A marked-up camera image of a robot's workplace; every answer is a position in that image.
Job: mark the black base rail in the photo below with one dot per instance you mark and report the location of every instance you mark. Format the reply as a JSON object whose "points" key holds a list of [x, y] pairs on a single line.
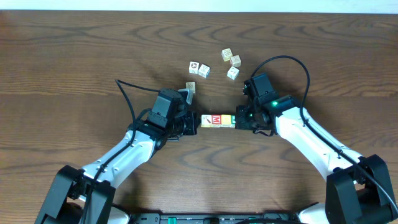
{"points": [[221, 218]]}

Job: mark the hammer picture yellow block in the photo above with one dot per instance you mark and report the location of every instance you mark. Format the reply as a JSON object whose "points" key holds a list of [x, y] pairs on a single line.
{"points": [[206, 120]]}

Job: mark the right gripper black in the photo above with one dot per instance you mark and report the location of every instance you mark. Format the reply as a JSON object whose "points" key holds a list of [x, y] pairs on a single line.
{"points": [[240, 122]]}

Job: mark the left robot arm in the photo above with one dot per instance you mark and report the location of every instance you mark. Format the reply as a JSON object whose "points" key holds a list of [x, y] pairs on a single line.
{"points": [[86, 195]]}

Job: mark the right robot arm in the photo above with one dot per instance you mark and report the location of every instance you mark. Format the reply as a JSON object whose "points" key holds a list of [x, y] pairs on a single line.
{"points": [[358, 188]]}

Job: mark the red letter M block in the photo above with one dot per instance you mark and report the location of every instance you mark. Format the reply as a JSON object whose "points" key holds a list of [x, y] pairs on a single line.
{"points": [[216, 121]]}

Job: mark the tan block red side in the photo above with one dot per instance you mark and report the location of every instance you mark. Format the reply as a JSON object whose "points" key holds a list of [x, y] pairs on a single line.
{"points": [[235, 61]]}

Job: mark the ball picture white block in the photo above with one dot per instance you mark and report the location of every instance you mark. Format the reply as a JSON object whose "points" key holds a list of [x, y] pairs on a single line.
{"points": [[193, 67]]}

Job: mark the yellow top wooden block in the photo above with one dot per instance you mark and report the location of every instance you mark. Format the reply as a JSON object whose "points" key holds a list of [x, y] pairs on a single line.
{"points": [[226, 120]]}

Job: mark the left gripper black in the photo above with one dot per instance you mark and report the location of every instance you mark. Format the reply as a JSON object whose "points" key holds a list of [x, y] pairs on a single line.
{"points": [[191, 123]]}

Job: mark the white block lower left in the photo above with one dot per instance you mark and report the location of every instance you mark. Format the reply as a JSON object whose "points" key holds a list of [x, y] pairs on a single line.
{"points": [[191, 86]]}

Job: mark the green number seven block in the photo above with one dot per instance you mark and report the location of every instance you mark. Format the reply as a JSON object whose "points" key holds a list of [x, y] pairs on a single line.
{"points": [[233, 121]]}

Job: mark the tan block yellow side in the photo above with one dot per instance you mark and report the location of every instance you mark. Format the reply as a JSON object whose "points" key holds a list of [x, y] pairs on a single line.
{"points": [[226, 54]]}

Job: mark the umbrella blue edged block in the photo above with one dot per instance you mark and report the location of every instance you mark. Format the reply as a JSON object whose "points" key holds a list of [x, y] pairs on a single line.
{"points": [[204, 71]]}

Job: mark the white block centre right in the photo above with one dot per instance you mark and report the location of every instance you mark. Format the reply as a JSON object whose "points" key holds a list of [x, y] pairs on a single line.
{"points": [[233, 73]]}

